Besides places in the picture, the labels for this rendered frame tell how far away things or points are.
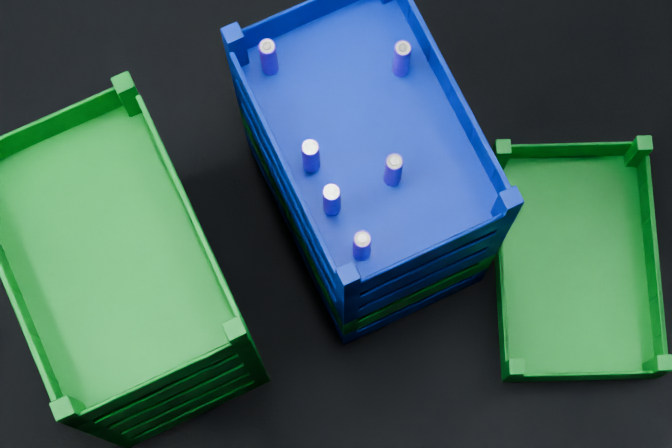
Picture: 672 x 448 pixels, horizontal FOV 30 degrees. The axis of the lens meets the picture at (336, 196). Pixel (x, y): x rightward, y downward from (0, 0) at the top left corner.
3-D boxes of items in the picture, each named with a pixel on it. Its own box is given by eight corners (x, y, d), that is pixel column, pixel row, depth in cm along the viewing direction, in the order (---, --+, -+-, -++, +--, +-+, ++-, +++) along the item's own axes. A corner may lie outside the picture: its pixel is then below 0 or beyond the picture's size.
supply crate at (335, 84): (225, 56, 137) (218, 28, 130) (391, -17, 139) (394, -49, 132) (342, 301, 130) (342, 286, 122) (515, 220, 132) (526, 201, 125)
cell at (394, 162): (380, 174, 133) (382, 156, 127) (396, 167, 133) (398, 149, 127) (388, 189, 133) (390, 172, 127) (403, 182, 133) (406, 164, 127)
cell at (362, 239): (349, 248, 131) (350, 234, 125) (365, 241, 131) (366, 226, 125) (357, 263, 131) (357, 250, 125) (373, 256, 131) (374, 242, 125)
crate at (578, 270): (487, 157, 168) (494, 138, 160) (638, 153, 168) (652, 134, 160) (500, 382, 160) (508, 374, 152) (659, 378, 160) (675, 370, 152)
